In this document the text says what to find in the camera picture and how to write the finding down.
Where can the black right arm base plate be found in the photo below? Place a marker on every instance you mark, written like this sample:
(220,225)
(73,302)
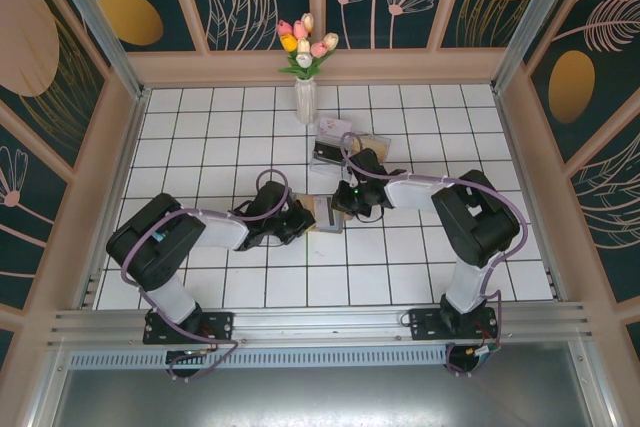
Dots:
(425,322)

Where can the clear acrylic card organizer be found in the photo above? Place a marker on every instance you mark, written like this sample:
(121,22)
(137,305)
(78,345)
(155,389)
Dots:
(320,167)

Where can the orange patterned card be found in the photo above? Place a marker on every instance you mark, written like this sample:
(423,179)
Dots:
(372,143)

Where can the white ribbed vase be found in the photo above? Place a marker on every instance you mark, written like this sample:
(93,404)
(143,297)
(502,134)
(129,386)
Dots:
(305,102)

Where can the aluminium mounting rail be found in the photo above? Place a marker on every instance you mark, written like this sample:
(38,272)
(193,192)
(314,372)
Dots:
(320,322)

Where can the plain tan card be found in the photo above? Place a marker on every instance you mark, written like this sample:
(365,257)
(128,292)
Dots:
(315,212)

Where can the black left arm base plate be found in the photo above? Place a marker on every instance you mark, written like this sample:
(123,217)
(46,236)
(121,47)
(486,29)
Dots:
(215,324)

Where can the grey card holder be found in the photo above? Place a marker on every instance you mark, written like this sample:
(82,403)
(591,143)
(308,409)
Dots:
(350,218)

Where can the steel sheet panel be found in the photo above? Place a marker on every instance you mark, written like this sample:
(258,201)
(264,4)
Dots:
(320,397)

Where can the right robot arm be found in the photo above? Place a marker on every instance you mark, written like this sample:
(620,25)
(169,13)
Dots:
(470,217)

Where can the pale card with black stripe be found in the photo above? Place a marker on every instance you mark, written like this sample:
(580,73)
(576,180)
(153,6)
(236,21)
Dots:
(336,221)

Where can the tulip bouquet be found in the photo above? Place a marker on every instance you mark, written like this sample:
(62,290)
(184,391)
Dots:
(305,47)

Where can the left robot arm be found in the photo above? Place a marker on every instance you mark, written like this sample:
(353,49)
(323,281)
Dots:
(150,242)

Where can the aluminium frame post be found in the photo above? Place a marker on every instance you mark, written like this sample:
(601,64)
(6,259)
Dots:
(100,32)
(530,12)

